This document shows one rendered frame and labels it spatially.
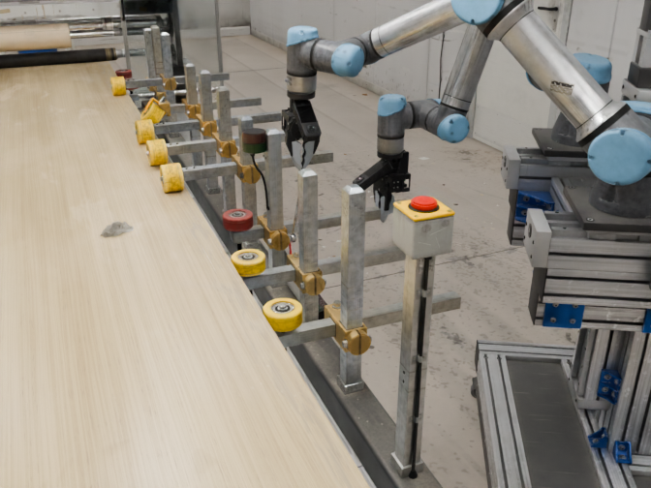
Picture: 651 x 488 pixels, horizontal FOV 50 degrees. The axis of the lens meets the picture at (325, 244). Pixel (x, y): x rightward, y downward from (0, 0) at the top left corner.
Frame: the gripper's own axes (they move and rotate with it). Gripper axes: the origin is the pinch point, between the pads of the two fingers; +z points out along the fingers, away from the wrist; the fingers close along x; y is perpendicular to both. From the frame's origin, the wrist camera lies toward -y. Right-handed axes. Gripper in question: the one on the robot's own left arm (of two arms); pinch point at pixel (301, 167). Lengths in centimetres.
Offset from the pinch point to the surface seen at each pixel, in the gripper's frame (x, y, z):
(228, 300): 30, -41, 10
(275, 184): 8.2, -3.2, 2.4
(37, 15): 61, 228, 2
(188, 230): 31.1, -2.9, 12.5
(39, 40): 62, 227, 14
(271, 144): 9.1, -2.5, -8.2
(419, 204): 9, -77, -26
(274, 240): 9.6, -6.9, 16.6
